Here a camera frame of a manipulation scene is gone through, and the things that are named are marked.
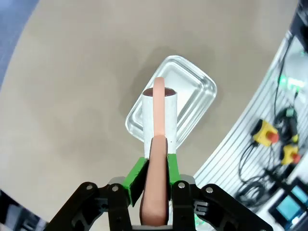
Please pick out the control box with blue screen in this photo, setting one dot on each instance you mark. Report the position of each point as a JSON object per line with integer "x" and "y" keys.
{"x": 288, "y": 207}

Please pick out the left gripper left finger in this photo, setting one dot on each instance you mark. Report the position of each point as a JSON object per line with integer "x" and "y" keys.
{"x": 101, "y": 207}

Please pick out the yellow emergency stop button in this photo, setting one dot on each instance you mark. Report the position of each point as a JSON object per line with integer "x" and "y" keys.
{"x": 263, "y": 131}
{"x": 288, "y": 154}

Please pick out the rectangular steel container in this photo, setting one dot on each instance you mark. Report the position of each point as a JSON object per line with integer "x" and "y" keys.
{"x": 192, "y": 96}

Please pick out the aluminium slotted base plate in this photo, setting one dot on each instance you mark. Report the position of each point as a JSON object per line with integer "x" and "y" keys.
{"x": 228, "y": 168}

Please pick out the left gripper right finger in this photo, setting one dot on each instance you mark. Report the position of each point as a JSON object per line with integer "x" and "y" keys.
{"x": 207, "y": 209}

